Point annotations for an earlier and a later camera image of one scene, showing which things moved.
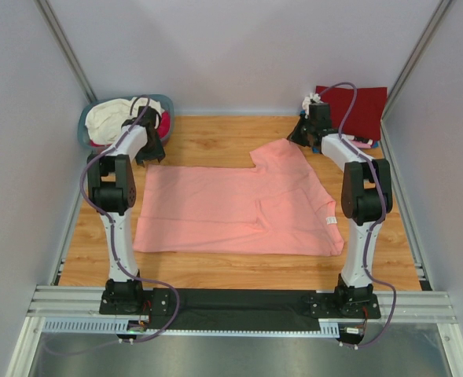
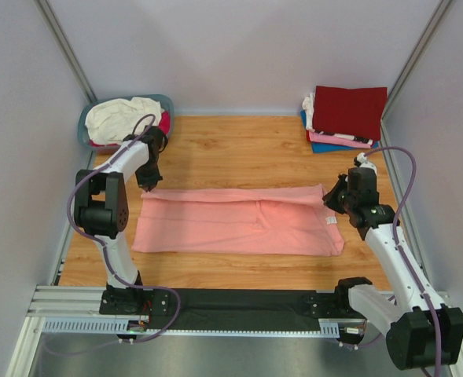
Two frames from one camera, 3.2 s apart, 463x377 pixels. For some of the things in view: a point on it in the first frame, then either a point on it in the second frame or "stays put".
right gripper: [295, 137] to [328, 199]
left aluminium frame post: [52, 20] stays put
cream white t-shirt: [104, 121] stays put
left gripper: [158, 153] to [148, 183]
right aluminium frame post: [424, 39] stays put
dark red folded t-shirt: [365, 120] stays put
